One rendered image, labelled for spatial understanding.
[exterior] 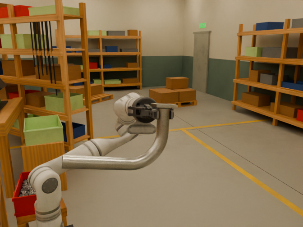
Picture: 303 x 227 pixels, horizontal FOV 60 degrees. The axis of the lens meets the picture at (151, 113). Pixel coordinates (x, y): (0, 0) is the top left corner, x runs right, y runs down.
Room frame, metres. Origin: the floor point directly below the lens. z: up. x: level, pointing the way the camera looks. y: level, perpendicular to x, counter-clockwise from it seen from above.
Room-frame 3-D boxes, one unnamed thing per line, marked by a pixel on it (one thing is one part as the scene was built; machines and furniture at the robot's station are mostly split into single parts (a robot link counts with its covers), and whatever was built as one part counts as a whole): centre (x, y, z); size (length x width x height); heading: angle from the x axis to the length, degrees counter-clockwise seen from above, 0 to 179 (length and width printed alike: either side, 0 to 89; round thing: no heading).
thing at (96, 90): (8.06, 1.90, 0.22); 1.20 x 0.80 x 0.44; 149
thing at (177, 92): (7.53, -0.60, 0.37); 1.20 x 0.80 x 0.74; 117
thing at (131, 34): (9.87, 1.94, 1.12); 3.16 x 0.54 x 2.24; 109
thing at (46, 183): (0.88, 0.40, 1.19); 0.09 x 0.09 x 0.17; 44
